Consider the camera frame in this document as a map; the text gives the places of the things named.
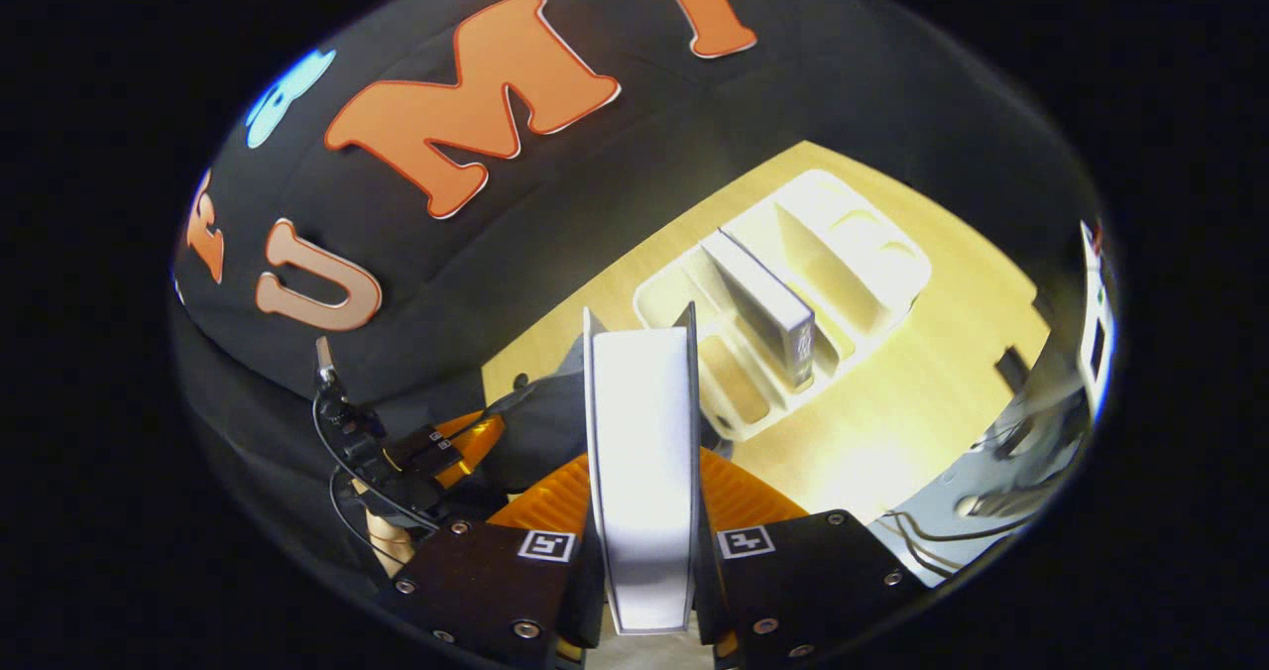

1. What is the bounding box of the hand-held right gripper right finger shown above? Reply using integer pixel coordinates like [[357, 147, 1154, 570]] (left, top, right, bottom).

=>
[[693, 447, 934, 669]]

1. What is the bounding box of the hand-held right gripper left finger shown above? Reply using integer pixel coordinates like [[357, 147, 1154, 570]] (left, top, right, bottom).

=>
[[382, 452, 607, 669]]

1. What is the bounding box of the grey schoolbag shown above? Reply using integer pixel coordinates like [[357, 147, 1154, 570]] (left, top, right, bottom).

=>
[[484, 333, 596, 501]]

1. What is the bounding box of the portrait cover book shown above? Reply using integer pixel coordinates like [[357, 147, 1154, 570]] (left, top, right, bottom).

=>
[[581, 302, 708, 637]]

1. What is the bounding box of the blue spine book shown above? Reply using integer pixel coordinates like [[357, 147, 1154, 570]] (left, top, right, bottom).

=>
[[701, 228, 820, 392]]

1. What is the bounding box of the white bookshelf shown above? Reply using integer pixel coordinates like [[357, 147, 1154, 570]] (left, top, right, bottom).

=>
[[632, 167, 934, 444]]

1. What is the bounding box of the white side desk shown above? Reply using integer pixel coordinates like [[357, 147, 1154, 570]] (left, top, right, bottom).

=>
[[1075, 218, 1119, 419]]

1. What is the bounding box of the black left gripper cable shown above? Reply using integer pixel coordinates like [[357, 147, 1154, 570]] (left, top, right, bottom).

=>
[[311, 392, 443, 564]]

